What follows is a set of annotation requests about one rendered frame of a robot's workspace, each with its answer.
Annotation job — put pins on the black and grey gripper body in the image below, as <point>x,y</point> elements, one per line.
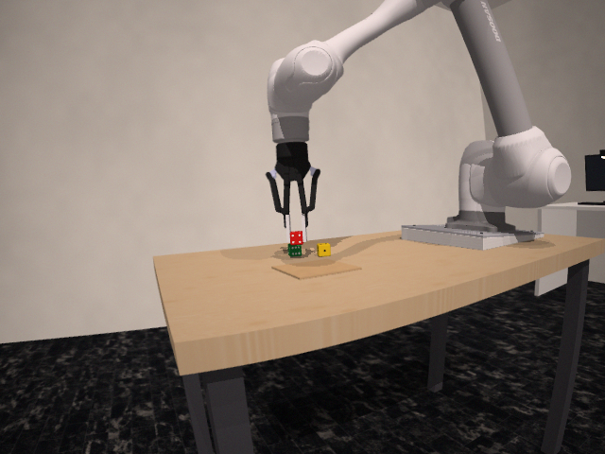
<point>292,154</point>

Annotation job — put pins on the yellow die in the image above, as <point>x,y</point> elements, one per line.
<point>323,249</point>

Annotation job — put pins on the red die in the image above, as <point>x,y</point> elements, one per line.
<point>296,238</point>

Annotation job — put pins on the green die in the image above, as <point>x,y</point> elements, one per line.
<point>294,250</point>

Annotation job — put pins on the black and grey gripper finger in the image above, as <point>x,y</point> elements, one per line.
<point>275,195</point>
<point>315,172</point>

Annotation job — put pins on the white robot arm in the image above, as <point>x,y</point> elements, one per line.
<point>518,169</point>

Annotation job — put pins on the tan square mat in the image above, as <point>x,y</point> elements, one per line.
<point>316,268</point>

